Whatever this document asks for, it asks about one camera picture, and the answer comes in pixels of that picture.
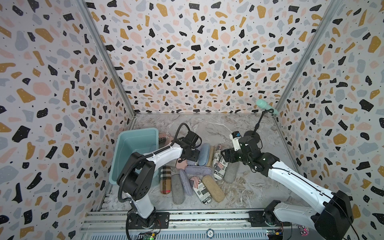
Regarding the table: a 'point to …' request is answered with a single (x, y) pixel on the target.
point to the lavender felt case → (192, 163)
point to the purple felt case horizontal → (198, 170)
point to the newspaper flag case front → (200, 190)
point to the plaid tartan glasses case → (165, 179)
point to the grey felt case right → (234, 170)
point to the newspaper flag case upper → (216, 155)
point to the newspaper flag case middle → (220, 169)
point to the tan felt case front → (216, 193)
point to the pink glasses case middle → (182, 165)
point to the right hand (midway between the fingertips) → (229, 150)
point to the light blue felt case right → (204, 153)
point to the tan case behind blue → (211, 156)
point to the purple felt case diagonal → (186, 183)
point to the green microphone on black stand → (269, 109)
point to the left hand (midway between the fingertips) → (198, 155)
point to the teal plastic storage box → (125, 142)
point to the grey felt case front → (177, 191)
